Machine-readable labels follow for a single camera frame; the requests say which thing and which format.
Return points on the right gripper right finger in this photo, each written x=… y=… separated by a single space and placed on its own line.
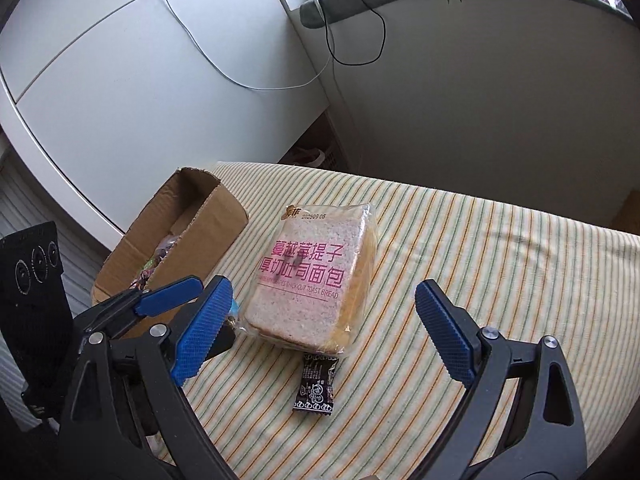
x=544 y=436

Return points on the white cabinet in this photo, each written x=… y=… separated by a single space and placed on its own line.
x=104 y=99

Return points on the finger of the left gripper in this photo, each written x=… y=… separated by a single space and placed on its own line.
x=120 y=313

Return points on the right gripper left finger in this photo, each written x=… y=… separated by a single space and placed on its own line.
x=145 y=428

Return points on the brown cardboard box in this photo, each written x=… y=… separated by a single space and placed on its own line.
x=184 y=229

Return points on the red chocolate cake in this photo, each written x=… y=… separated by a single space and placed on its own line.
x=160 y=253

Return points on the packaged sliced bread loaf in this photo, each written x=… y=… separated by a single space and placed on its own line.
x=312 y=281

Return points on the black small snack packet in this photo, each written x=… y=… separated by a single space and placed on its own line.
x=315 y=393

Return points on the colourful jelly candy bag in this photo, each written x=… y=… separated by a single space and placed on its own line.
x=232 y=317

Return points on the striped tablecloth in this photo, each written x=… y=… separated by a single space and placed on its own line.
x=393 y=331

